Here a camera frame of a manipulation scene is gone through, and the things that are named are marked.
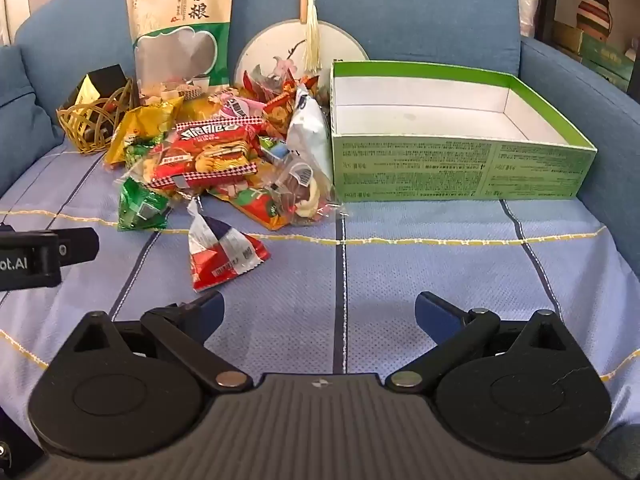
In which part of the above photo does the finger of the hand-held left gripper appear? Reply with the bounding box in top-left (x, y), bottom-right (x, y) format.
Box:
top-left (52, 227), bottom-right (99, 264)

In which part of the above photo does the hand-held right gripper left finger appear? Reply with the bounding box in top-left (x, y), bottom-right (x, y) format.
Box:
top-left (70, 290), bottom-right (253, 394)

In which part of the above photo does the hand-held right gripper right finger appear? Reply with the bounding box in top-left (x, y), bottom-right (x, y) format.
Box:
top-left (385, 291), bottom-right (568, 393)

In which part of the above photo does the red white triangular packet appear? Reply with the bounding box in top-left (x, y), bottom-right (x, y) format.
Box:
top-left (186, 197), bottom-right (273, 293)

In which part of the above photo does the green packet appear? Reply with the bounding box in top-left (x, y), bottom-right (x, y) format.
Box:
top-left (116, 176), bottom-right (173, 233)

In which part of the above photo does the yellow crinkly packet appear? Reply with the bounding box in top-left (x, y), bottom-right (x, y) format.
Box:
top-left (102, 100), bottom-right (186, 168)

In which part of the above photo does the green cardboard box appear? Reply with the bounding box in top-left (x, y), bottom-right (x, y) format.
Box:
top-left (327, 60), bottom-right (598, 203)

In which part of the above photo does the red chip packet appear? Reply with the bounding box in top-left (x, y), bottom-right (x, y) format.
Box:
top-left (150, 116), bottom-right (266, 191)

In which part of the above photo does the pink packet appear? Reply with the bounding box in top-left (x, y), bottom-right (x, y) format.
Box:
top-left (220, 91), bottom-right (266, 121)

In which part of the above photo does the white blue packet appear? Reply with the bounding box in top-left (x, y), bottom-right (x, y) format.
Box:
top-left (286, 85), bottom-right (335, 186)

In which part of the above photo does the pile of mixed snacks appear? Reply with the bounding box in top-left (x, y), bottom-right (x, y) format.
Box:
top-left (102, 67), bottom-right (346, 233)

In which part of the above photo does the woven bamboo basket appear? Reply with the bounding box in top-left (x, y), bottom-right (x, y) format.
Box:
top-left (56, 80), bottom-right (141, 153)

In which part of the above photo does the small yellow sachet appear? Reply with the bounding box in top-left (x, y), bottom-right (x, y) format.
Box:
top-left (75, 74), bottom-right (103, 111)

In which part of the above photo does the black packet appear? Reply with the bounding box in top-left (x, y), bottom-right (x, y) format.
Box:
top-left (75, 64), bottom-right (127, 106)

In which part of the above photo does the large tan grain pouch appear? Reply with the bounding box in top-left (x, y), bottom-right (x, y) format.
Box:
top-left (124, 0), bottom-right (236, 106)

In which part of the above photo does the round fan with tassel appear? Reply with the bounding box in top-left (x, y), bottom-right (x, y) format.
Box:
top-left (234, 0), bottom-right (371, 106)

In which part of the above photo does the blue sofa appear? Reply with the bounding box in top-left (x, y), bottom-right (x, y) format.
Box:
top-left (0, 0), bottom-right (640, 480)

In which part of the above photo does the green carton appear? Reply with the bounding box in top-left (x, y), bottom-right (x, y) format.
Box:
top-left (580, 30), bottom-right (636, 92)

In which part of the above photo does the striped vase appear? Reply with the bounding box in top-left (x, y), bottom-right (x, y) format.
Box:
top-left (577, 0), bottom-right (613, 43)

